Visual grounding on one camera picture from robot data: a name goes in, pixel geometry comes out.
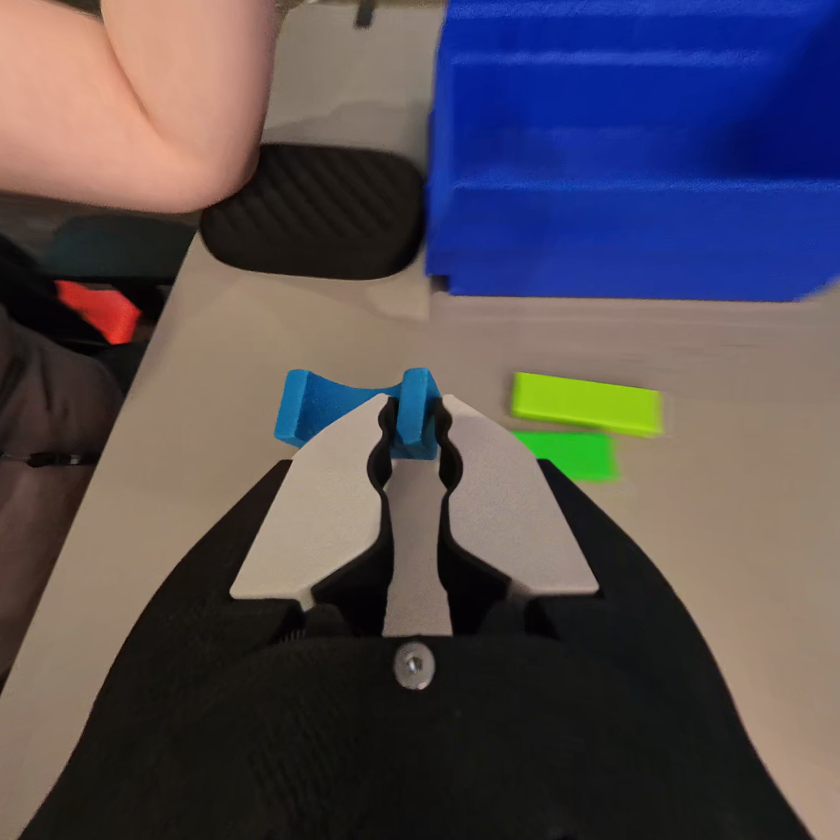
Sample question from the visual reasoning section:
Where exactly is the lime green plank block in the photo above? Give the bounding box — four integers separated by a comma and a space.
510, 372, 665, 438

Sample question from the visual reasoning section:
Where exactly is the blue plastic bin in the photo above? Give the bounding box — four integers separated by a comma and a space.
423, 0, 840, 303

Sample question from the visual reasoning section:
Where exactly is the red plastic item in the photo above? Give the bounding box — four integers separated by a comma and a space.
56, 280, 141, 345

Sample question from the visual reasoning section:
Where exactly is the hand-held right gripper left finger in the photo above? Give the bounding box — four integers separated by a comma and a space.
231, 392, 395, 607

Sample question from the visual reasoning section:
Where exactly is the black mesh pad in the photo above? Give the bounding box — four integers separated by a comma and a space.
200, 145, 429, 280

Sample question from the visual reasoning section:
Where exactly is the blue arch block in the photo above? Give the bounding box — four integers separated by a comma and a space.
273, 368, 445, 460

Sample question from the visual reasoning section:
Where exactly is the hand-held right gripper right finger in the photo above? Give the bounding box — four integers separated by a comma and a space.
436, 392, 602, 605

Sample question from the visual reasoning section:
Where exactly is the person's left forearm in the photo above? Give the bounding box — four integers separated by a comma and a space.
0, 0, 283, 214

